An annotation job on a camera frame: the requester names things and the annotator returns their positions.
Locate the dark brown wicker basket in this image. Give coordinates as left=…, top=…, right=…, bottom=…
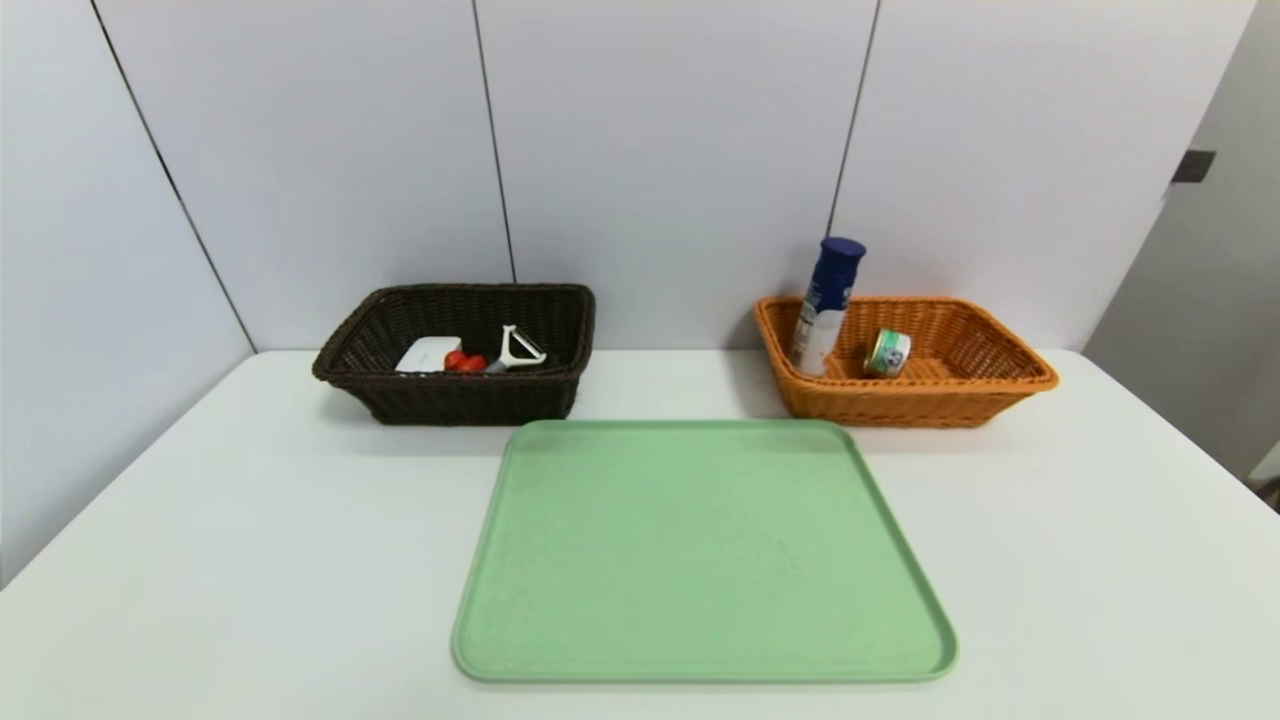
left=311, top=283, right=597, bottom=426

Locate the blue white bottle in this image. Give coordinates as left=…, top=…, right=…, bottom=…
left=789, top=236, right=868, bottom=378

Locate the small tin can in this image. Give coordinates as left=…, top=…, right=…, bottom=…
left=863, top=328, right=913, bottom=379

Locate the white peeler grey handle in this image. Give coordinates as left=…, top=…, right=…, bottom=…
left=484, top=324, right=548, bottom=375

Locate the orange wicker basket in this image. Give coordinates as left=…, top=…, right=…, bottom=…
left=753, top=295, right=1061, bottom=429

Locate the light green plastic tray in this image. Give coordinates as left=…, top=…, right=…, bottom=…
left=451, top=418, right=960, bottom=686

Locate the white rectangular case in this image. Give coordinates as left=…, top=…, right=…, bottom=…
left=394, top=336, right=463, bottom=375

